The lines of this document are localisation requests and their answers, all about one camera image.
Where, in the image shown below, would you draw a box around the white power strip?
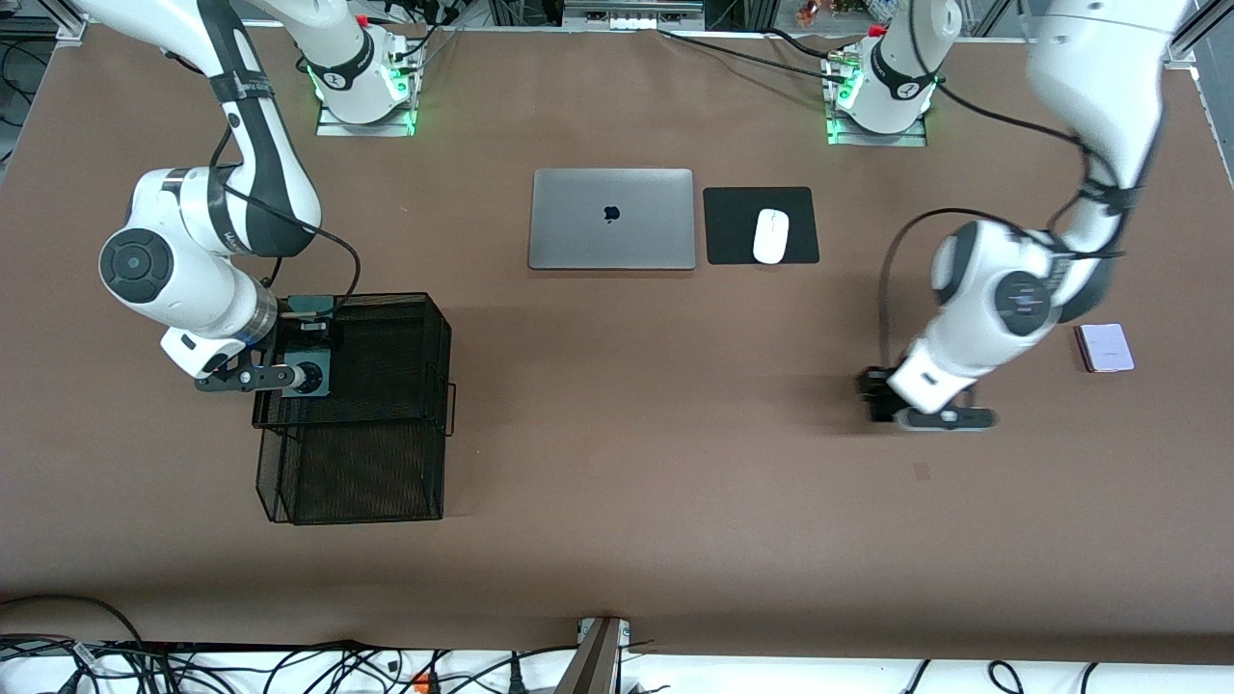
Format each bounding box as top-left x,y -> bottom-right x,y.
564,0 -> 706,32

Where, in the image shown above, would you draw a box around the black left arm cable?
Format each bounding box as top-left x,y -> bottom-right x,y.
877,0 -> 1129,377

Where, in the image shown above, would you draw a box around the white computer mouse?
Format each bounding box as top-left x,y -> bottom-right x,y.
752,208 -> 791,265

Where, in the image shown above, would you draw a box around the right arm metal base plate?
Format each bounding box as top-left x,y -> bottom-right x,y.
316,96 -> 417,138

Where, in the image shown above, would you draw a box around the dark green smartphone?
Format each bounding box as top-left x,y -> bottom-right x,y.
288,294 -> 337,399

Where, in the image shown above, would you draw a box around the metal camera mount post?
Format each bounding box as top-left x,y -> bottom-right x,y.
554,617 -> 632,694

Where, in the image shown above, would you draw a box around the black wire mesh basket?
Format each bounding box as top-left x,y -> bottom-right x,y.
252,292 -> 457,526

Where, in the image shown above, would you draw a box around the lilac flip phone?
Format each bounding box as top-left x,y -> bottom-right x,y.
1075,323 -> 1136,374

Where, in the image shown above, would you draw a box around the silver closed laptop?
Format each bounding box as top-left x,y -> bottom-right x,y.
528,169 -> 697,272

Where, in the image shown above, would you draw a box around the tangled black floor cables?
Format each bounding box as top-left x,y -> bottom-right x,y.
0,636 -> 579,694

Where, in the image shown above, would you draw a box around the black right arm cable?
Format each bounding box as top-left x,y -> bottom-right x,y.
207,125 -> 362,319

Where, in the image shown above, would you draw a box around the black table cable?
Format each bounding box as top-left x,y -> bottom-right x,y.
658,29 -> 849,83

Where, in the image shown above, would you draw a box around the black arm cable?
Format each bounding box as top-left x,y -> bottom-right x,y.
207,125 -> 362,319
877,0 -> 1129,377

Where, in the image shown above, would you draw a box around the looped black floor cable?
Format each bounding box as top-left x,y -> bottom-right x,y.
0,595 -> 146,649

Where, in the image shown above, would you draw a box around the black mouse pad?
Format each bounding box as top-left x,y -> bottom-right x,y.
703,186 -> 821,266

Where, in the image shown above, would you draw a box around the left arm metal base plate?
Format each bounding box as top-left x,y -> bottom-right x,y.
827,108 -> 928,147

